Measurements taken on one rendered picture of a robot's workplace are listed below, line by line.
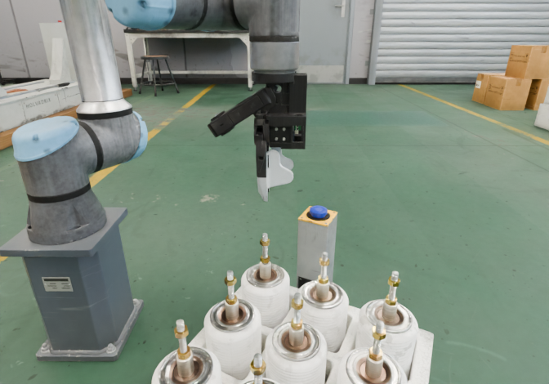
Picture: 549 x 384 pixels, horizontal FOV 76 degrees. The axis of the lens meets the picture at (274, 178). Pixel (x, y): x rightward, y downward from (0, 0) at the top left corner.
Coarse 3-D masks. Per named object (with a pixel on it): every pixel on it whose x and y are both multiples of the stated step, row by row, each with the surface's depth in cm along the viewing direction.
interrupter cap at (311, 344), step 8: (280, 328) 56; (288, 328) 56; (304, 328) 56; (312, 328) 56; (272, 336) 55; (280, 336) 55; (288, 336) 55; (304, 336) 55; (312, 336) 55; (272, 344) 54; (280, 344) 53; (288, 344) 54; (304, 344) 54; (312, 344) 53; (320, 344) 53; (280, 352) 52; (288, 352) 52; (296, 352) 52; (304, 352) 52; (312, 352) 52; (296, 360) 51; (304, 360) 51
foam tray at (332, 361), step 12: (240, 288) 76; (288, 312) 70; (348, 312) 70; (348, 324) 70; (204, 336) 64; (264, 336) 65; (348, 336) 64; (420, 336) 64; (432, 336) 64; (264, 348) 66; (348, 348) 62; (420, 348) 62; (264, 360) 59; (336, 360) 59; (420, 360) 59; (264, 372) 58; (336, 372) 57; (420, 372) 57
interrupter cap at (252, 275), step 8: (272, 264) 72; (248, 272) 70; (256, 272) 70; (272, 272) 70; (280, 272) 70; (248, 280) 67; (256, 280) 67; (264, 280) 68; (272, 280) 67; (280, 280) 67
